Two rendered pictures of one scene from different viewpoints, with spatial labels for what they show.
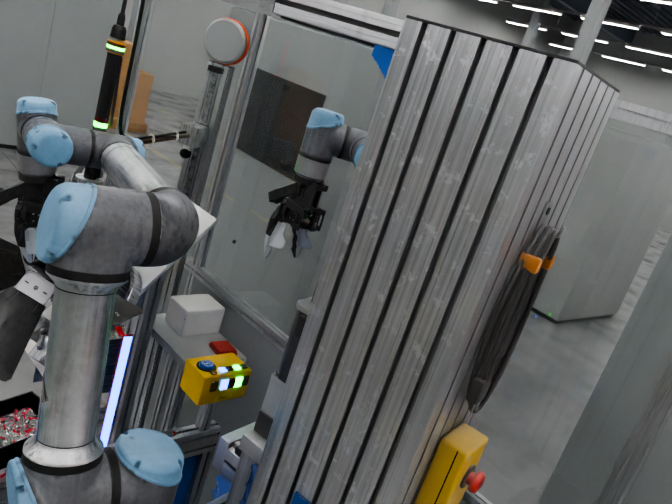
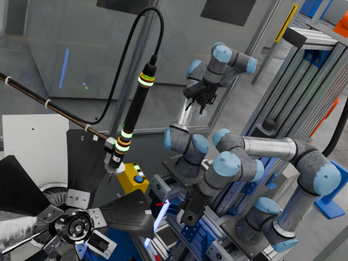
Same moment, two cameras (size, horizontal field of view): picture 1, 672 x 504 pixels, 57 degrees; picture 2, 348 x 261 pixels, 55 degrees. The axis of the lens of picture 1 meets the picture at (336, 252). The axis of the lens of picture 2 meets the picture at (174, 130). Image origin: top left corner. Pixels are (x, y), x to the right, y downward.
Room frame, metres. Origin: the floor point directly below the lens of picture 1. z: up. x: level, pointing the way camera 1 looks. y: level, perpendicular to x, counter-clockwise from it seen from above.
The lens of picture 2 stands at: (1.37, 1.54, 2.22)
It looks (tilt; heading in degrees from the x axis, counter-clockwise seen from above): 31 degrees down; 273
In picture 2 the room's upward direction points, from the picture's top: 24 degrees clockwise
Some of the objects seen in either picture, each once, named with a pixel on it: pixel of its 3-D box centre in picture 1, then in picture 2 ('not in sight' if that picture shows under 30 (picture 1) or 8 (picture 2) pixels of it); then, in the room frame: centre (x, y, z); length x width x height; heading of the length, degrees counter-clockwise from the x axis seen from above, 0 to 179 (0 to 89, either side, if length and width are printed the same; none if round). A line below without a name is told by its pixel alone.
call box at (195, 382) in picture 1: (215, 379); (132, 179); (1.54, 0.21, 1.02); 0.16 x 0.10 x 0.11; 139
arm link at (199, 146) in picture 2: not in sight; (196, 147); (1.30, -0.07, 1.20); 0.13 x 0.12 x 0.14; 11
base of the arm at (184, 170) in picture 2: not in sight; (189, 163); (1.29, -0.07, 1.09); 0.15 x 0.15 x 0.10
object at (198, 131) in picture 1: (194, 134); not in sight; (2.17, 0.61, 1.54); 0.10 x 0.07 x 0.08; 174
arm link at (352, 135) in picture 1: (365, 149); (222, 54); (1.40, 0.01, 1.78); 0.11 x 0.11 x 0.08; 11
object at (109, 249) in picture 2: not in sight; (93, 240); (1.54, 0.62, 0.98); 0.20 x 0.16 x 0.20; 139
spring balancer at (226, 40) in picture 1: (227, 41); not in sight; (2.27, 0.60, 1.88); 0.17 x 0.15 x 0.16; 49
